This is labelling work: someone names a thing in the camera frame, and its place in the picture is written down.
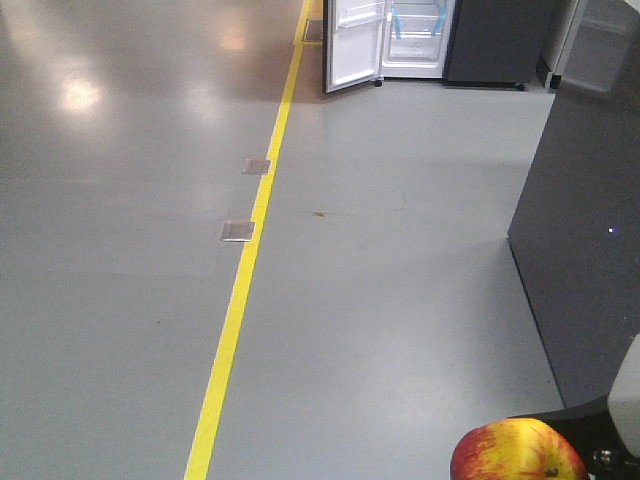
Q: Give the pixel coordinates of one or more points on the grey open fridge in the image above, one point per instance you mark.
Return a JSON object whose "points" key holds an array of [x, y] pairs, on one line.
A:
{"points": [[476, 43]]}

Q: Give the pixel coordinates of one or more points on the silver floor socket plate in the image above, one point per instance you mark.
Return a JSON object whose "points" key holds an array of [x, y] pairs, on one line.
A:
{"points": [[237, 231]]}

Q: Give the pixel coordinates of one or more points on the silver far floor plate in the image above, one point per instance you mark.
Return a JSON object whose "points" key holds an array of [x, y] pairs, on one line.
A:
{"points": [[256, 166]]}

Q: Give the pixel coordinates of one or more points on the clear upper door bin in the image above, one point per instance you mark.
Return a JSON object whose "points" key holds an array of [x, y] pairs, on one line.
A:
{"points": [[353, 13]]}

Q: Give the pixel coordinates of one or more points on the dark grey cabinet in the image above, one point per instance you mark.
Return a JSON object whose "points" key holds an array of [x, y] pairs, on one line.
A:
{"points": [[575, 232]]}

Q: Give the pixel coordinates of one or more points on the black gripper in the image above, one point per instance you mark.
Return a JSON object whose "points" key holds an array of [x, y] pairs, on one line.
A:
{"points": [[590, 429]]}

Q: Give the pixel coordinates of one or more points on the red yellow apple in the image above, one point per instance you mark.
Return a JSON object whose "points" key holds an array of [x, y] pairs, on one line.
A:
{"points": [[516, 448]]}

